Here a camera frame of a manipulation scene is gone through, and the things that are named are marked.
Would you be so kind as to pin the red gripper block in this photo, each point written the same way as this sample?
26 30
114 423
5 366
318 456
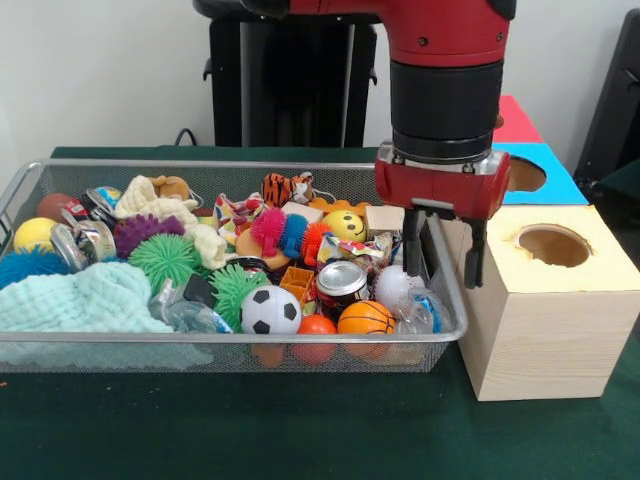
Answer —
440 187

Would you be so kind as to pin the bottle with blue label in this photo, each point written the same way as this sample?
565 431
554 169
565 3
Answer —
422 314

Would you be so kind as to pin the orange basketball toy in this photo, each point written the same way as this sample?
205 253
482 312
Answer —
366 317

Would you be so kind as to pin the silver soda can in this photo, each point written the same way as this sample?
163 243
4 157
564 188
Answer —
342 285

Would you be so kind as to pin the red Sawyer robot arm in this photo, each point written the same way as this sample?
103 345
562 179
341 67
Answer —
445 100

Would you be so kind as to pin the wooden box with three holes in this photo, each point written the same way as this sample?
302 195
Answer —
540 340

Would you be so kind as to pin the silver mesh bin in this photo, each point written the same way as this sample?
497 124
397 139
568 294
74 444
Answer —
150 336

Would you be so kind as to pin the white baseball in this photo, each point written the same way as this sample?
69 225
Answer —
392 287

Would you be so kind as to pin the yellow smiley face ball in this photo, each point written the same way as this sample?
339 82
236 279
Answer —
345 225

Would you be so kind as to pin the red rubber ball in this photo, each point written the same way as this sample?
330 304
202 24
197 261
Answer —
316 325

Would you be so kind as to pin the orange tiger plush toy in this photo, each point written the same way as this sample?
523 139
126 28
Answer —
287 187

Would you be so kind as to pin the black and white soccer ball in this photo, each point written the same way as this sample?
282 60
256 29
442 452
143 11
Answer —
271 310

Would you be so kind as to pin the green spiky ball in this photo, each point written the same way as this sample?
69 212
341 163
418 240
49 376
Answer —
165 257
232 295

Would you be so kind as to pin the black flat panel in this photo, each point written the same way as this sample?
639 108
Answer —
620 100

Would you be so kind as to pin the mint green cloth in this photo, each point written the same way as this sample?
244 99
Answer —
75 300

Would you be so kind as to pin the plain yellow ball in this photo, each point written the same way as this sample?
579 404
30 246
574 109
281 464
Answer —
35 235

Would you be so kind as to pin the blue spiky ball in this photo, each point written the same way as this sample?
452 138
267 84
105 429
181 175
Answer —
27 267

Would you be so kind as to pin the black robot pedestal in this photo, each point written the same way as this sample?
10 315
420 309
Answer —
295 100

